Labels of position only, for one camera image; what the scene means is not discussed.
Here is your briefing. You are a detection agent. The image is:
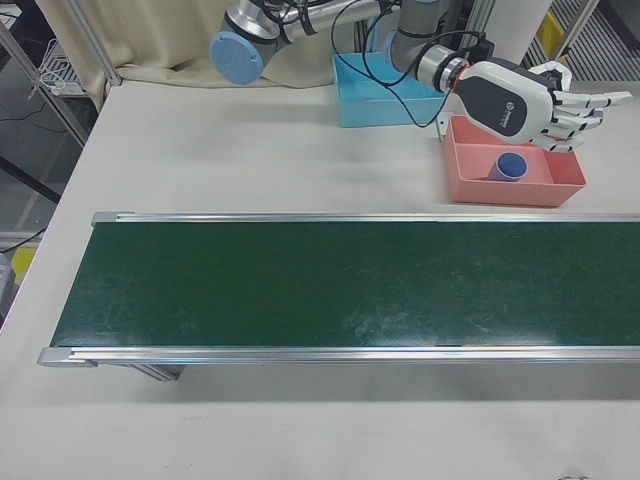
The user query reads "robot hand black white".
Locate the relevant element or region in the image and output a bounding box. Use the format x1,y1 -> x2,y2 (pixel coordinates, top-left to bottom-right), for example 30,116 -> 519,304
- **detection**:
455,56 -> 633,154

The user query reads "blue plastic cup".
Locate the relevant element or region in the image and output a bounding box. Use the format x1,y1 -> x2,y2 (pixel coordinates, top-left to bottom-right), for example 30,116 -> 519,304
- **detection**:
488,152 -> 528,184

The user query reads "pink plastic box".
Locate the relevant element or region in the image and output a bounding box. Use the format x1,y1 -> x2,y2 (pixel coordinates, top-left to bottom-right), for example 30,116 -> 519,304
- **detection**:
443,113 -> 587,207

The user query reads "light blue plastic box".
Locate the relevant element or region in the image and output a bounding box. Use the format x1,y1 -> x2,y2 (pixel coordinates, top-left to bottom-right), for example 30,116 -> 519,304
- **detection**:
332,52 -> 449,129

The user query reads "green belt conveyor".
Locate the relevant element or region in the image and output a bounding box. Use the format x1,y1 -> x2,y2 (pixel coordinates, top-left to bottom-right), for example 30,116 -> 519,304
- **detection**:
38,209 -> 640,384

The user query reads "beige cloth curtain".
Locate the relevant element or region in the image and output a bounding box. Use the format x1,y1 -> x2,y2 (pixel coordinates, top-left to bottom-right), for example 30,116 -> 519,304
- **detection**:
34,0 -> 374,90

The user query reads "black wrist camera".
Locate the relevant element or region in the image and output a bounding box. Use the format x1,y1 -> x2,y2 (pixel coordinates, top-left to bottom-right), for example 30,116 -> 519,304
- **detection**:
467,30 -> 496,64

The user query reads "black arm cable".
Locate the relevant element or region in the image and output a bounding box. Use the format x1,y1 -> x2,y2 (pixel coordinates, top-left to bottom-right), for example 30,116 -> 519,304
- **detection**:
259,0 -> 489,130

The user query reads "aluminium frame post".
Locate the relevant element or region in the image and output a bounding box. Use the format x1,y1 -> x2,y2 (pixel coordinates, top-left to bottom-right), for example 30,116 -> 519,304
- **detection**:
447,0 -> 496,51
74,0 -> 124,87

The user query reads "white adapter with cable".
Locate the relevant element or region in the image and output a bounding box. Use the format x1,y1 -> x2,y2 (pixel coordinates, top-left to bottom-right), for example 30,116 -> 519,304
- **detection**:
38,37 -> 82,97

